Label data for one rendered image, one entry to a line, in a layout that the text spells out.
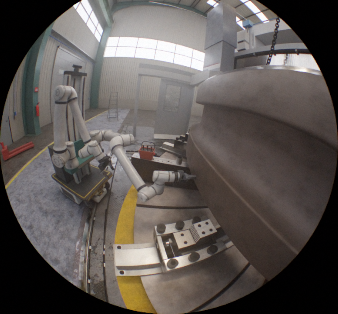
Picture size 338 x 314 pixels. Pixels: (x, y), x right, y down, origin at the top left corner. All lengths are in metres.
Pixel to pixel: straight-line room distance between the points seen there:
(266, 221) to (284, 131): 0.42
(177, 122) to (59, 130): 4.11
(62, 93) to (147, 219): 1.41
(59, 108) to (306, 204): 1.63
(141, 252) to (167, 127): 4.17
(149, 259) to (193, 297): 0.53
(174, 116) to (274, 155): 4.16
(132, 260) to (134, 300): 0.62
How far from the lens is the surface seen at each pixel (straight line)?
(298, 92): 0.53
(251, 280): 1.50
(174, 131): 4.68
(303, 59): 4.44
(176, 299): 1.19
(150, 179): 1.73
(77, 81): 1.65
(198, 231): 0.75
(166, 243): 0.94
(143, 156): 1.56
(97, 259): 1.58
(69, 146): 1.37
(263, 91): 0.58
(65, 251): 1.76
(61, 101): 1.09
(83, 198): 1.64
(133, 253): 1.05
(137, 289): 1.48
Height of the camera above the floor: 1.47
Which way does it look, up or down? 22 degrees down
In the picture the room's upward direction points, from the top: 9 degrees clockwise
